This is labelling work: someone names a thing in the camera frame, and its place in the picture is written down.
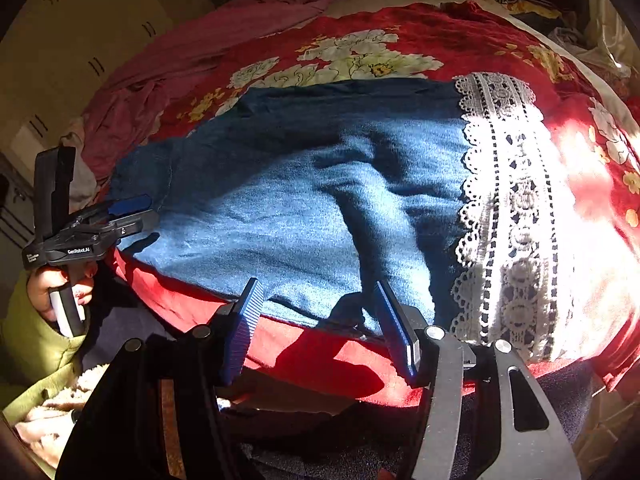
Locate person's left forearm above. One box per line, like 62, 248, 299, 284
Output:
0, 272, 88, 411

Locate cream curtain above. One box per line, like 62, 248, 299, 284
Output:
550, 0, 640, 81

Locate beige fleece garment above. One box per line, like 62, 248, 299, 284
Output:
12, 362, 106, 468

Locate blue denim garment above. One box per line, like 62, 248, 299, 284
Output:
107, 72, 581, 366

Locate red floral bedsheet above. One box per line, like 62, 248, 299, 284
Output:
82, 0, 640, 411

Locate beige bed sheet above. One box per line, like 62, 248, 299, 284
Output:
325, 0, 476, 17

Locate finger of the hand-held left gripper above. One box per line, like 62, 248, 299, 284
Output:
75, 194, 153, 226
107, 210, 160, 243

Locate pink blanket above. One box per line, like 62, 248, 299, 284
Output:
82, 0, 336, 181

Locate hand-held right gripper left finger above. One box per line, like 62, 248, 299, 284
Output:
55, 277, 266, 480

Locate cream wardrobe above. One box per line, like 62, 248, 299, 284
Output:
0, 0, 231, 211

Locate person's left hand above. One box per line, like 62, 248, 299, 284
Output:
27, 264, 98, 322

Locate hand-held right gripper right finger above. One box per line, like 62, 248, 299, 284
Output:
374, 279, 583, 480

